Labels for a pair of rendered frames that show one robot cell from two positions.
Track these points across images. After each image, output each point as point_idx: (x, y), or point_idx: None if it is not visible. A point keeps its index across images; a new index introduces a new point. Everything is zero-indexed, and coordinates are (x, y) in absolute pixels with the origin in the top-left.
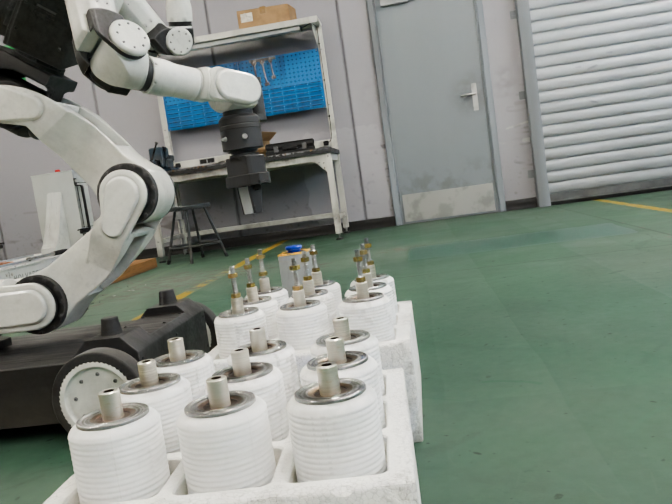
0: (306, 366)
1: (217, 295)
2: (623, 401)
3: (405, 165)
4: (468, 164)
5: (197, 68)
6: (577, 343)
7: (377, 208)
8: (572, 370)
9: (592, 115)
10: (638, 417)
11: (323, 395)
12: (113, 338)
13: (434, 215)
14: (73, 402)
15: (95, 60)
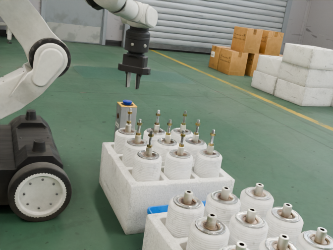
0: (274, 217)
1: None
2: (285, 202)
3: (52, 4)
4: (89, 13)
5: (134, 0)
6: (236, 162)
7: None
8: (249, 180)
9: (158, 4)
10: (299, 211)
11: (320, 242)
12: (48, 156)
13: (64, 38)
14: (22, 195)
15: None
